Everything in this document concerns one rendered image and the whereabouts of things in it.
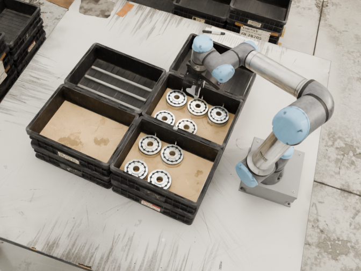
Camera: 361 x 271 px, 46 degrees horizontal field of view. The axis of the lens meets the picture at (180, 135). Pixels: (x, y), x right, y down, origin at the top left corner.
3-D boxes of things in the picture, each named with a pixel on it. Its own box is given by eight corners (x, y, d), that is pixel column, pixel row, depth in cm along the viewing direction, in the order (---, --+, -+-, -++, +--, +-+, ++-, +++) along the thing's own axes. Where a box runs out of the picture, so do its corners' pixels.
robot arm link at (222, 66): (244, 62, 158) (225, 43, 162) (222, 75, 154) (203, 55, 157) (239, 75, 165) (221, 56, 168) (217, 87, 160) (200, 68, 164)
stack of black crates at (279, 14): (275, 42, 338) (293, -4, 300) (268, 68, 321) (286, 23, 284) (227, 28, 341) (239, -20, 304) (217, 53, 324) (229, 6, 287)
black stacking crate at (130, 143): (218, 162, 193) (222, 149, 184) (194, 218, 177) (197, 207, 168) (139, 129, 198) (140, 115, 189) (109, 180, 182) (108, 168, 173)
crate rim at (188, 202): (222, 151, 185) (223, 149, 183) (197, 209, 169) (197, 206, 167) (140, 118, 191) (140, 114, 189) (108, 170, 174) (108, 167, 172)
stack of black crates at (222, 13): (226, 28, 341) (236, -7, 313) (217, 53, 324) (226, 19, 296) (180, 14, 344) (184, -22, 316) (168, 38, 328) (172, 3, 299)
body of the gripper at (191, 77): (189, 70, 185) (192, 53, 175) (207, 77, 184) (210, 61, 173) (182, 83, 182) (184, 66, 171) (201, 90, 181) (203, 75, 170)
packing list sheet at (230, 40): (258, 40, 256) (259, 40, 256) (251, 66, 244) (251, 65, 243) (207, 25, 259) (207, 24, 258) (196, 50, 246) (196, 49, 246)
